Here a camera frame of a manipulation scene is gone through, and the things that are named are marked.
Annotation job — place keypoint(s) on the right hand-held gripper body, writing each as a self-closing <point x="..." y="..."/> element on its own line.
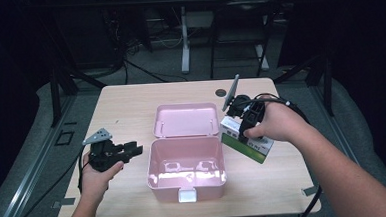
<point x="247" y="110"/>

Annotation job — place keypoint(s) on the person's left hand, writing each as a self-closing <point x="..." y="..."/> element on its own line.
<point x="93" y="184"/>

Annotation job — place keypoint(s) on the white desk with white legs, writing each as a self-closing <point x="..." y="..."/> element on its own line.
<point x="184" y="39"/>

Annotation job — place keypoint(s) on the white and green carton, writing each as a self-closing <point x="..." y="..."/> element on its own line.
<point x="256" y="150"/>

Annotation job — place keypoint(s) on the person's right hand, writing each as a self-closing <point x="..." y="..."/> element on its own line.
<point x="282" y="124"/>

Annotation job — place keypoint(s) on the black chair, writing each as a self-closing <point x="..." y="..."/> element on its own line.
<point x="239" y="9"/>

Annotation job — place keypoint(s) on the black metal stand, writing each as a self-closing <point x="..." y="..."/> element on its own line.
<point x="327" y="81"/>
<point x="55" y="95"/>

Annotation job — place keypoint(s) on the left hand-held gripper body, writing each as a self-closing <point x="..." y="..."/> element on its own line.
<point x="103" y="155"/>

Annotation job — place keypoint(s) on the grey tape strip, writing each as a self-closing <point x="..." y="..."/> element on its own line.
<point x="64" y="202"/>
<point x="310" y="191"/>

